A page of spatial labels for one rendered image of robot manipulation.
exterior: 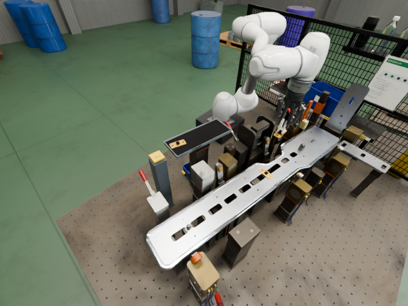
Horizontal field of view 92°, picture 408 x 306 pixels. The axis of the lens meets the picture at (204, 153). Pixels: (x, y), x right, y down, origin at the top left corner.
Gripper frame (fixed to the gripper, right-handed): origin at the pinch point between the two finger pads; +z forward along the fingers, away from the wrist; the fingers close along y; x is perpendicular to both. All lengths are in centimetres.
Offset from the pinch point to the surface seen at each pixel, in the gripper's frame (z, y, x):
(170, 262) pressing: 26, -3, -76
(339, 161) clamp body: 22.9, 31.5, 24.1
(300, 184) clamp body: 22.3, 21.2, -7.3
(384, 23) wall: 119, -36, 1001
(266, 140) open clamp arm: 18.4, -7.4, 6.2
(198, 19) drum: 38, -286, 253
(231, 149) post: 17.2, -17.7, -15.4
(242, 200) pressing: 26.7, 2.8, -32.5
